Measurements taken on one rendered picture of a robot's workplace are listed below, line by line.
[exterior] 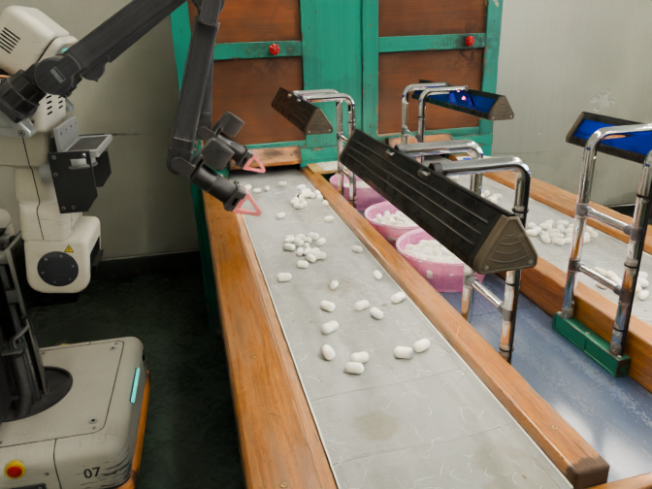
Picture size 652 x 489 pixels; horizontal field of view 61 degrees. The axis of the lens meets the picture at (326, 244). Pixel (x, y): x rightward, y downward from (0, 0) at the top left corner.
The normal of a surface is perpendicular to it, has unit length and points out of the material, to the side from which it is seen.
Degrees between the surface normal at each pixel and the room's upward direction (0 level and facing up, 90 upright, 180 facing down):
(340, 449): 0
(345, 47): 90
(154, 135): 90
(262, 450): 0
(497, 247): 90
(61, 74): 92
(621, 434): 0
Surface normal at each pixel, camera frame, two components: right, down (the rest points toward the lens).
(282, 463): -0.04, -0.93
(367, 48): 0.24, 0.35
